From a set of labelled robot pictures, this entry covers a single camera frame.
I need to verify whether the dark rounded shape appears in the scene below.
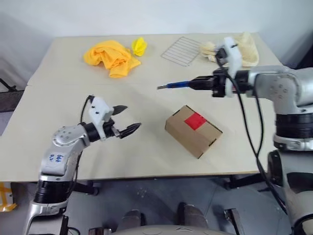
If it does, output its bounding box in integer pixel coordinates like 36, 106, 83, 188
123, 210, 145, 228
177, 202, 209, 229

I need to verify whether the blue utility knife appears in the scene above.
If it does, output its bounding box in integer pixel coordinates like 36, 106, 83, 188
156, 80, 194, 91

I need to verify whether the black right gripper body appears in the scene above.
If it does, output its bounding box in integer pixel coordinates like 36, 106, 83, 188
212, 69, 232, 98

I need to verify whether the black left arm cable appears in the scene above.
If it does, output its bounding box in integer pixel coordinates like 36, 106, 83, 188
70, 94, 95, 188

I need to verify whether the cream knitted towel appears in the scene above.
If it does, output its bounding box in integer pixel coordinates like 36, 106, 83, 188
199, 31, 260, 68

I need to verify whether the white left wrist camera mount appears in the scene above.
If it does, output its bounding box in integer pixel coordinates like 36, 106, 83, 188
88, 97, 115, 142

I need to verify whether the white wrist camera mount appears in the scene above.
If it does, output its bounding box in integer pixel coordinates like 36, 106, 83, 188
215, 37, 246, 98
88, 97, 115, 142

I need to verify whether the grey metal bracket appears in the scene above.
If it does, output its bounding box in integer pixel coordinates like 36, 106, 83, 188
224, 208, 246, 235

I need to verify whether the beige robot torso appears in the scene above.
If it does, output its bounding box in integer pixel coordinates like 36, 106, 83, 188
107, 223, 216, 235

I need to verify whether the black metal stand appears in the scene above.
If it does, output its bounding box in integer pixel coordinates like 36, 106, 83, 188
0, 78, 25, 114

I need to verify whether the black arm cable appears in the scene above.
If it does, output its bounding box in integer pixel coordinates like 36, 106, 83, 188
70, 94, 95, 188
216, 48, 290, 216

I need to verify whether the black table foot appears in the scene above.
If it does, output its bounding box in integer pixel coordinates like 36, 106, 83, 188
224, 172, 270, 190
72, 180, 101, 196

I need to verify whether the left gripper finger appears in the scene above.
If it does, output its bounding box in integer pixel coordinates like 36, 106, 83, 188
119, 122, 142, 140
112, 105, 129, 116

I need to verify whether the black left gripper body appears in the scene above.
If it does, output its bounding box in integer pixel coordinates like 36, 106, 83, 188
104, 119, 123, 141

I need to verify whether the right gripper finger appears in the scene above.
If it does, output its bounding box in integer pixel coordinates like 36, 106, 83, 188
189, 83, 215, 91
192, 76, 215, 85

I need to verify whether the red tape strip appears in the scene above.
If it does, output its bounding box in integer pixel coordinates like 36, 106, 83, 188
184, 112, 207, 130

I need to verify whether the small bright yellow cloth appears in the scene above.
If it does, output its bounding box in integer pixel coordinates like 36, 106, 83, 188
131, 37, 148, 57

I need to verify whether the brown cardboard box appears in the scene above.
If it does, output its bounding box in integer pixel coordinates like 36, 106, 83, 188
164, 105, 224, 160

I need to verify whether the metal wire rack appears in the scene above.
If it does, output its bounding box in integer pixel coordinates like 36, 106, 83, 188
160, 36, 202, 68

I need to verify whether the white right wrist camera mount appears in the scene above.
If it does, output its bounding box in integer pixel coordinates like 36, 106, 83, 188
215, 37, 246, 98

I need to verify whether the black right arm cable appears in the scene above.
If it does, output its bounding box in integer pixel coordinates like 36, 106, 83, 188
216, 48, 290, 216

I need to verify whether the yellow crumpled cloth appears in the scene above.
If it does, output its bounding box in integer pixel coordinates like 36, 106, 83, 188
83, 40, 142, 79

